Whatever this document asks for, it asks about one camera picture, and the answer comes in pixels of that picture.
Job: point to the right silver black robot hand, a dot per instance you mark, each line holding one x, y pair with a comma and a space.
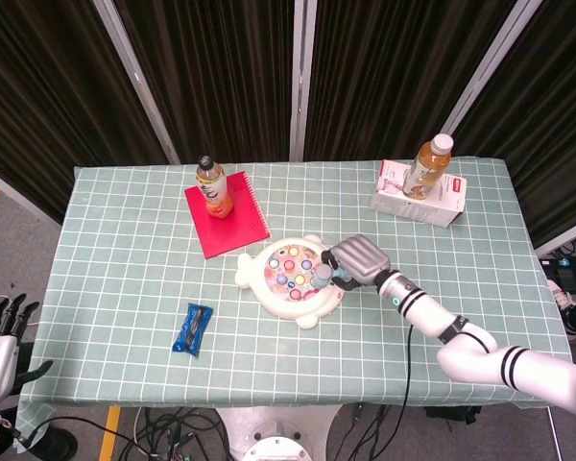
362, 259

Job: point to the light blue small handheld toy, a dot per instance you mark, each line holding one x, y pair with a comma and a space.
322, 277

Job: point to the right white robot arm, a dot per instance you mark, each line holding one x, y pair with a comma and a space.
465, 355

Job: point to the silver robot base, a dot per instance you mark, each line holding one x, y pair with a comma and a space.
278, 432

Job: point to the white bear-shaped toy game board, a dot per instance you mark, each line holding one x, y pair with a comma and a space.
283, 278

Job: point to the white cardboard carton box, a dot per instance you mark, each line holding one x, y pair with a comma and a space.
441, 206

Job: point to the tea bottle white cap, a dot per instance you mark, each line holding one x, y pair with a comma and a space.
424, 173

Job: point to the red spiral notebook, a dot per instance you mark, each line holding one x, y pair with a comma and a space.
235, 230

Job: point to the green checkered tablecloth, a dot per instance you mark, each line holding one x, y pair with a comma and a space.
125, 269

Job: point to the orange drink bottle black cap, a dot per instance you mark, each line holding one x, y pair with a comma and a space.
216, 192

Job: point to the black power adapter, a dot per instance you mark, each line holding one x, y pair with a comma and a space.
451, 414

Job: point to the dark pleated curtain panel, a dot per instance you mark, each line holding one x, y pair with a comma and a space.
43, 96
547, 120
379, 77
221, 77

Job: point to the blue snack packet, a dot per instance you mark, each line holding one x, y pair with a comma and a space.
192, 329

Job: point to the black equipment box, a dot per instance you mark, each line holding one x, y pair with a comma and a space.
571, 276

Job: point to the grey partition frame rail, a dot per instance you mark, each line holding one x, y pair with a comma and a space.
564, 242
19, 194

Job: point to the grey partition frame post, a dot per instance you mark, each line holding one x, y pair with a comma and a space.
139, 81
301, 81
485, 67

